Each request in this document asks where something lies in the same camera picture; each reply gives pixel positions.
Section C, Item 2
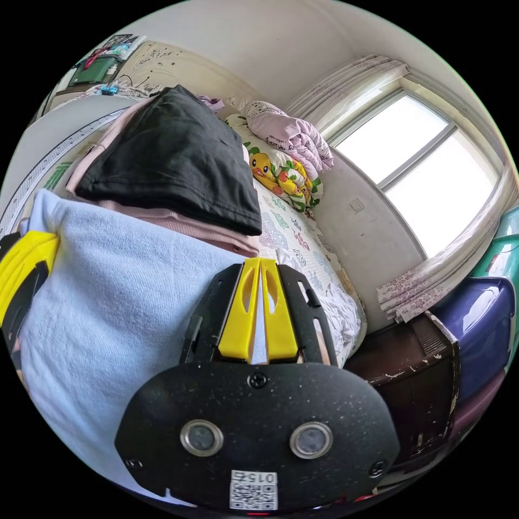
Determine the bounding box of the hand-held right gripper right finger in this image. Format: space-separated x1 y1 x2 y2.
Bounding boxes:
261 258 304 363

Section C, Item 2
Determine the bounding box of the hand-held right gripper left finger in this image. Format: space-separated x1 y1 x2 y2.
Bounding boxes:
218 258 261 362

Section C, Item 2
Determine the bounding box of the light blue sweater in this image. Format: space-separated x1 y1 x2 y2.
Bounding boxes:
18 188 260 497

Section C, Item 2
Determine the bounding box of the black short sleeve shirt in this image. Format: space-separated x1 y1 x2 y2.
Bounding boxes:
75 84 263 237

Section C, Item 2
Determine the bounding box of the bed with printed sheet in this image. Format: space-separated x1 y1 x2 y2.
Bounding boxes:
225 113 368 368

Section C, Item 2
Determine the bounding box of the pink garment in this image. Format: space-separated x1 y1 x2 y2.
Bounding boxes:
64 97 260 258

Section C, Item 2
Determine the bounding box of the white flowered curtain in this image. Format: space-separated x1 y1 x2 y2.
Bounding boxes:
283 55 519 323

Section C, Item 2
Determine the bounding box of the dark brown wooden cabinet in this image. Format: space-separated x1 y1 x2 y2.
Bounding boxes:
344 310 463 475

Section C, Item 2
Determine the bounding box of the rolled quilt with duck print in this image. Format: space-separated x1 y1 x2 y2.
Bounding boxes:
225 113 325 214

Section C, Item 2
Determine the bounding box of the folded lilac blanket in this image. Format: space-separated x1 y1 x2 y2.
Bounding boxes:
243 100 335 175

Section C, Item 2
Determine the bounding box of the purple plastic container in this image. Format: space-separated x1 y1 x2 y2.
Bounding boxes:
429 277 518 406

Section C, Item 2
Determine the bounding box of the green storage box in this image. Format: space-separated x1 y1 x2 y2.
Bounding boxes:
66 52 122 88

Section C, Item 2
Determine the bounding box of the window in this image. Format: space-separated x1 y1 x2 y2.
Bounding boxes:
328 87 502 260

